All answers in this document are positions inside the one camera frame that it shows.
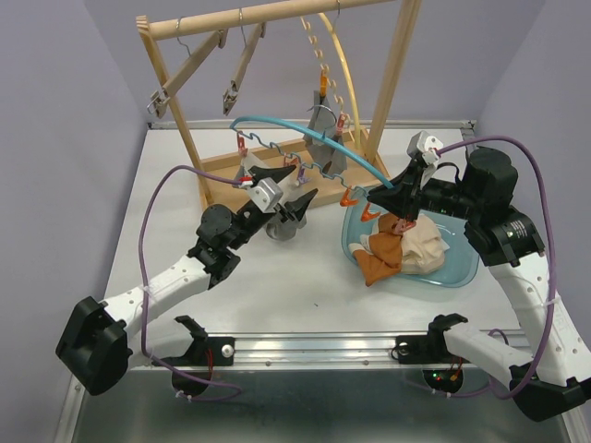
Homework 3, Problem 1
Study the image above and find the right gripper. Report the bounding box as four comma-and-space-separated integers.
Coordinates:
367, 159, 484, 222

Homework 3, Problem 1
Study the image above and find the white underwear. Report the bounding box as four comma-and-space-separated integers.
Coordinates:
359, 234, 451, 259

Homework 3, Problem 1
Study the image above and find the plain grey underwear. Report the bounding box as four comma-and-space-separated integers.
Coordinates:
303, 90, 347, 175

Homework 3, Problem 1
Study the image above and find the beige cotton underwear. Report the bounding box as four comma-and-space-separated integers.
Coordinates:
377, 215, 446, 275

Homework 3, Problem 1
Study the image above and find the orange and cream underwear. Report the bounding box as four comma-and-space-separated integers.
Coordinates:
348, 233, 404, 287

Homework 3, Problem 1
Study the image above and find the blue plastic hanger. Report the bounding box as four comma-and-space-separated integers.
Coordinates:
228, 106, 415, 232

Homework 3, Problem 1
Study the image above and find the yellow plastic hanger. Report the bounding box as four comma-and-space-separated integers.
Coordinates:
299, 13, 363, 152

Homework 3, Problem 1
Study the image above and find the grey and cream underwear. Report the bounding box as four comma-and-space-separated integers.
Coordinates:
235, 151, 313, 241

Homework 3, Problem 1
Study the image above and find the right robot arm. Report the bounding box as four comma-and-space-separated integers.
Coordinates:
368, 147, 590, 422

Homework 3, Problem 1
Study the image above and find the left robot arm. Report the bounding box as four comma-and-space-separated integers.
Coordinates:
55, 166, 318, 396

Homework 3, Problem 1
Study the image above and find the wooden clothes rack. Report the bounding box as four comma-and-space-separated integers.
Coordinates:
135, 0, 422, 222

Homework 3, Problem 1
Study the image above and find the teal plastic bin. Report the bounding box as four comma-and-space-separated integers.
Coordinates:
341, 199, 479, 288

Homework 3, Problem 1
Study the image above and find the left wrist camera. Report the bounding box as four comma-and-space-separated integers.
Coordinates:
239, 177, 283, 213

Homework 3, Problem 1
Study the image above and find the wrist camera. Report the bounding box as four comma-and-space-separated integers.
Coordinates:
239, 177, 283, 213
406, 130, 444, 187

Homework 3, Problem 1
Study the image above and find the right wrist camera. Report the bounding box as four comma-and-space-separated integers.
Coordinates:
406, 130, 444, 187

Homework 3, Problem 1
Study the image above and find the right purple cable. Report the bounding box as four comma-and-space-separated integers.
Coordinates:
433, 134, 557, 401

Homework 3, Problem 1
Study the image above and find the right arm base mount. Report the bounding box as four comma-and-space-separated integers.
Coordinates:
390, 313, 468, 365

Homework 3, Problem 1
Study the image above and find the aluminium mounting rail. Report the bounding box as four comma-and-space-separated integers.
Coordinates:
73, 328, 569, 371

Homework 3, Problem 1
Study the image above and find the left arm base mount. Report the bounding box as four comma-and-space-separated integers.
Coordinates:
156, 315, 235, 366

